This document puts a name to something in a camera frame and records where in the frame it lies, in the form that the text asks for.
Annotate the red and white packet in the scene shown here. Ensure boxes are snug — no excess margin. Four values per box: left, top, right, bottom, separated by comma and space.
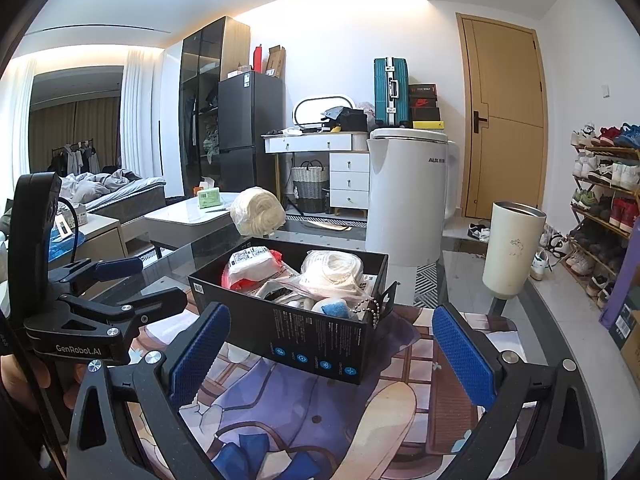
221, 247, 286, 291

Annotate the open cardboard box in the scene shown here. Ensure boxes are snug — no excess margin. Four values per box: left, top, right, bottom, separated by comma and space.
620, 332, 640, 388

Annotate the woven basket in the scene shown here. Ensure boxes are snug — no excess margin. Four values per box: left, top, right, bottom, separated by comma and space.
291, 160, 331, 213

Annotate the black handbag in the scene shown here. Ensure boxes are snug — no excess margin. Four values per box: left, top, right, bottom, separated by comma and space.
340, 109, 368, 131

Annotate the oval vanity mirror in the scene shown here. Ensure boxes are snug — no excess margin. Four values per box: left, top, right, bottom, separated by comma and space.
293, 92, 357, 128

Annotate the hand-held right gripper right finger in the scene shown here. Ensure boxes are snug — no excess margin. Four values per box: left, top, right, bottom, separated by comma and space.
431, 304, 598, 480

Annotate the brown curtain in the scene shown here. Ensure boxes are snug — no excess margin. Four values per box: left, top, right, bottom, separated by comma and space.
29, 95, 123, 181

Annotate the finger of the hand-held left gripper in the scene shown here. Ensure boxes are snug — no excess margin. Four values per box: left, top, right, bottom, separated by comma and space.
50, 255, 146, 286
57, 287, 188, 333

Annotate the clothes rack with garments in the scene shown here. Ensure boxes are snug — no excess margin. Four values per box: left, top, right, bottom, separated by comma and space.
35, 140, 101, 177

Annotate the purple box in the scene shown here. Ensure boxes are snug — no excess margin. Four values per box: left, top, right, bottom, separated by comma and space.
599, 240, 640, 331

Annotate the grey bed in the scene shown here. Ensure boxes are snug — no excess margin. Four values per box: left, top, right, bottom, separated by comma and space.
57, 170, 168, 223

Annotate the beige side cabinet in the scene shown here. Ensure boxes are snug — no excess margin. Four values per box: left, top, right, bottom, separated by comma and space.
47, 212, 128, 261

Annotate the wooden shoe rack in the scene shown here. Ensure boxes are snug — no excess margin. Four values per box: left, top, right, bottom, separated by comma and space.
565, 122, 640, 306

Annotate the black and white patterned rug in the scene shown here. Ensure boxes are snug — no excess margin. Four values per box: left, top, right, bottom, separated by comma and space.
287, 210, 368, 226

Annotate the white and blue plush toy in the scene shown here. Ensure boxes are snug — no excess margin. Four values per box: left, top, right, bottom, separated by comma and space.
285, 295, 383, 331

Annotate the cream cylindrical bin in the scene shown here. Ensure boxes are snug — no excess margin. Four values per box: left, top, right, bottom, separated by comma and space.
481, 201, 547, 300

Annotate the geometric patterned floor mat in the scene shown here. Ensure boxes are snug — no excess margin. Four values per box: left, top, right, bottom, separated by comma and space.
412, 264, 443, 310

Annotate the white mini washing machine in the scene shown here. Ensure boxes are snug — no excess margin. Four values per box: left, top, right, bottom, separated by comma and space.
366, 127, 461, 266

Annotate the grey coffee table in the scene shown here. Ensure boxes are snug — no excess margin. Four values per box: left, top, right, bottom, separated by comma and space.
145, 192, 241, 261

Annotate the white sheer curtain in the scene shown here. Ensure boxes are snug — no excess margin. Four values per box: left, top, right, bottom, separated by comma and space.
122, 50, 166, 181

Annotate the printed desk mat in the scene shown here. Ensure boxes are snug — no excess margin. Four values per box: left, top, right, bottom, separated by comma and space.
125, 305, 521, 480

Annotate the person's left hand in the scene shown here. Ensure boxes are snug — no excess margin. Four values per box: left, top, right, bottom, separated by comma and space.
0, 354, 89, 409

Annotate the brown cardboard carton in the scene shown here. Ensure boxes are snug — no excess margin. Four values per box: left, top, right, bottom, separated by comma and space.
265, 46, 287, 80

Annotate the teal suitcase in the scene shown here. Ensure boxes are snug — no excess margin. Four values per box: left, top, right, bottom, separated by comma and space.
373, 57, 411, 128

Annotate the dark grey fridge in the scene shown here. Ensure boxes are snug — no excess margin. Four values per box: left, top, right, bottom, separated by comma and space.
217, 71, 286, 196

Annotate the dark glass wardrobe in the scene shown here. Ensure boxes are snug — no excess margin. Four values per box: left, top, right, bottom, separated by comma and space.
179, 16, 251, 198

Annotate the black cardboard box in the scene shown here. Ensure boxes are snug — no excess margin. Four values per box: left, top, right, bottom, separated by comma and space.
187, 237, 399, 386

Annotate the cream yarn bundle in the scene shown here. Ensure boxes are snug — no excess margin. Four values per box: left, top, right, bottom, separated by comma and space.
230, 186, 287, 237

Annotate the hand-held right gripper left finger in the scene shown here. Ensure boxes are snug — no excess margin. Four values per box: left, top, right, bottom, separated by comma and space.
67, 301, 233, 480

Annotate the white vanity desk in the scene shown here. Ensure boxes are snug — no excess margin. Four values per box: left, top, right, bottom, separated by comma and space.
264, 132, 371, 211

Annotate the white labelled box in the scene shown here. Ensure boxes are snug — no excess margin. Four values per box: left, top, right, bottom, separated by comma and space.
52, 212, 88, 241

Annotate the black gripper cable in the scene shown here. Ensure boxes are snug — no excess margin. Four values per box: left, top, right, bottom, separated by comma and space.
56, 199, 82, 262

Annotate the clear bag of cream rope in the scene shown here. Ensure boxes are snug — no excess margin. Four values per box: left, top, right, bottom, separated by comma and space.
297, 250, 373, 306

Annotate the wooden door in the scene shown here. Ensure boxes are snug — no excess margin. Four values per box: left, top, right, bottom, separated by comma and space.
456, 12, 547, 221

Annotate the blue plastic package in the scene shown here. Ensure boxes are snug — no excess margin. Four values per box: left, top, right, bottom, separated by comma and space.
47, 232, 76, 261

